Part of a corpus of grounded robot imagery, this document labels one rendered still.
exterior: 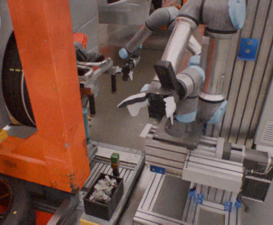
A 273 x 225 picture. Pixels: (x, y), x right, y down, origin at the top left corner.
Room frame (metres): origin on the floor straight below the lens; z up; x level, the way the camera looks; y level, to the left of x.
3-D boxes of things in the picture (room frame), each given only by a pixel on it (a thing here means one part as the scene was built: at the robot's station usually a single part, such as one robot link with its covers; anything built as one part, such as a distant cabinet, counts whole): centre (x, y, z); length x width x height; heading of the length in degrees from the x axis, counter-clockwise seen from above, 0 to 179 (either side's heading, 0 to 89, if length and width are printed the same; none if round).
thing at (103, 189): (0.92, 0.17, 0.51); 0.20 x 0.14 x 0.13; 161
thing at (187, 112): (0.81, -0.16, 1.11); 0.11 x 0.08 x 0.11; 56
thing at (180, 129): (1.09, -0.22, 0.87); 0.15 x 0.15 x 0.10
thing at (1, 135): (1.18, 0.85, 0.71); 0.14 x 0.14 x 0.05; 72
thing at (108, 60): (1.64, 0.30, 1.03); 0.19 x 0.18 x 0.11; 72
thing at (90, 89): (1.36, 0.30, 0.93); 0.09 x 0.05 x 0.05; 72
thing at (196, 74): (0.80, -0.18, 1.21); 0.11 x 0.08 x 0.09; 146
